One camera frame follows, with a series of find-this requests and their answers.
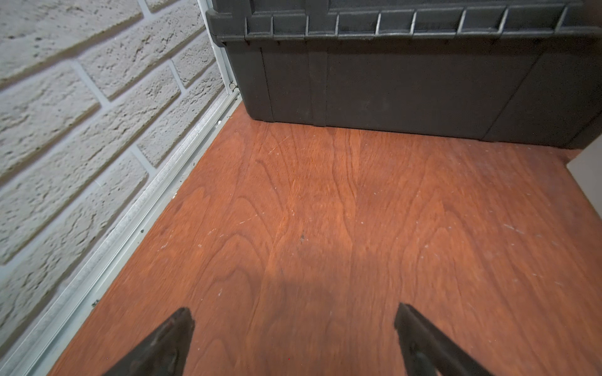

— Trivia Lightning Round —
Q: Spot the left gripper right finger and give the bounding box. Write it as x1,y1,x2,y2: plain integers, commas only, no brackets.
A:
393,302,491,375

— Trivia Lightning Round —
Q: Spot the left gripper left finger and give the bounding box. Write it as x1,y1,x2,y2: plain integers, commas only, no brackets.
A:
104,307,195,376

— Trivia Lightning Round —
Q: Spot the black plastic toolbox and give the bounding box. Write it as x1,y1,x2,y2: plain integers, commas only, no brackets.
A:
205,1,601,149

